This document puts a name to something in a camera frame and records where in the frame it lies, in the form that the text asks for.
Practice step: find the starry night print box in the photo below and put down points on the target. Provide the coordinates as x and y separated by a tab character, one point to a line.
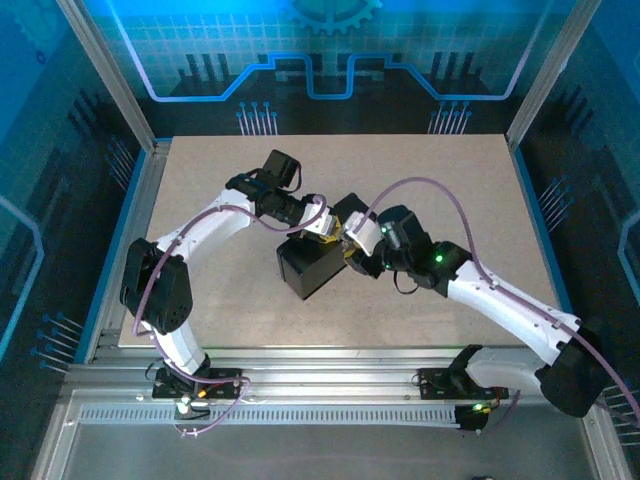
310	270

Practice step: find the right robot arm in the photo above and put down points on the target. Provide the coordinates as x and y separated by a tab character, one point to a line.
510	305

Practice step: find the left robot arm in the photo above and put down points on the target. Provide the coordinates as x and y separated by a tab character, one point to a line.
210	220

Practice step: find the black controller box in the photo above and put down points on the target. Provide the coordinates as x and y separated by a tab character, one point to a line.
470	420

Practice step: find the grey metal base panel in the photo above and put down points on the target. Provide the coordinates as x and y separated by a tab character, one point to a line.
300	450

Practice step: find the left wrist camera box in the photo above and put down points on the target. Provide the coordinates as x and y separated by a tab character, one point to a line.
320	220

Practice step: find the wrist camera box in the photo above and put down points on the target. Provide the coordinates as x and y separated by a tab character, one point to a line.
320	220
367	232

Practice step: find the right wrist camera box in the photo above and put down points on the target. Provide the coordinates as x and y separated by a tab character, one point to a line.
367	232

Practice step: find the aluminium cross rail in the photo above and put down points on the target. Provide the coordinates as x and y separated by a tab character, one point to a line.
325	370

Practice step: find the blue side rail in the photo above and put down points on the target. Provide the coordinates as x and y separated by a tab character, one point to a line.
532	200

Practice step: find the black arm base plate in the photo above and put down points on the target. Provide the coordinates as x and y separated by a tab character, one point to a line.
225	380
435	385

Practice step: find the aluminium side rail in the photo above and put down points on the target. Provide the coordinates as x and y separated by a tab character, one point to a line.
142	200

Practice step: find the aluminium frame post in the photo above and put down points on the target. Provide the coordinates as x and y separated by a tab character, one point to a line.
550	75
110	75

